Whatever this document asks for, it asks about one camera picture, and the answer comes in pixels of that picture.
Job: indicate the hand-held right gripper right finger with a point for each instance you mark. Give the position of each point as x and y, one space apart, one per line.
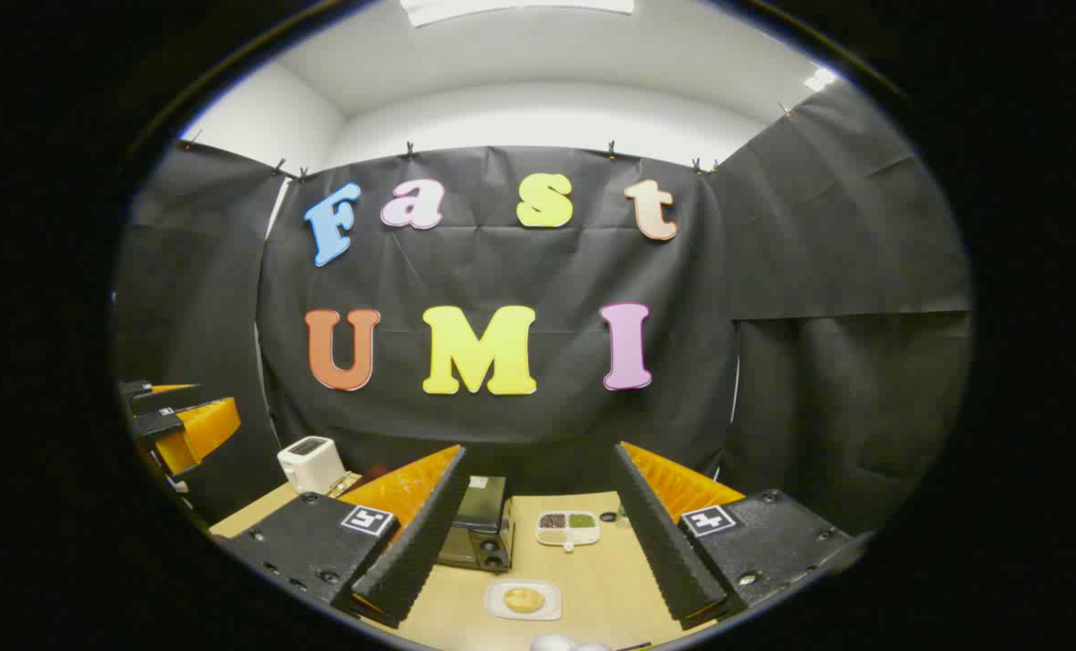
660 542

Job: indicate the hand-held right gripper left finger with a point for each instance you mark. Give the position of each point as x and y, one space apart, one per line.
420 542

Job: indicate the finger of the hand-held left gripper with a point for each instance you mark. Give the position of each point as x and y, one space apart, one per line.
140 396
158 423

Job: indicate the black electric oven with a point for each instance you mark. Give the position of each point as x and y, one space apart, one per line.
484 506

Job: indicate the white square plate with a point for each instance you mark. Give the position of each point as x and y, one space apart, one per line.
495 604

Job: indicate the golden bread bun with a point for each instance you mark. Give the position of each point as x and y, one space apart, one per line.
524 600

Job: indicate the clear plastic water bottle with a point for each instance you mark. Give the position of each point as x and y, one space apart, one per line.
624 517

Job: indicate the white divided dish with grains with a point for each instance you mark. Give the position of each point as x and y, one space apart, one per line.
567 535

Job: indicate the white toaster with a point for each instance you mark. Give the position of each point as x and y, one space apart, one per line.
312 466

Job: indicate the black backdrop cloth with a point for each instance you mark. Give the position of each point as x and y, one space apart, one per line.
502 262

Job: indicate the row of black cloth clips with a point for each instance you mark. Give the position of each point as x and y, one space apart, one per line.
409 150

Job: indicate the ceiling light panel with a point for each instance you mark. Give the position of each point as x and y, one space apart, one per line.
520 7
820 80

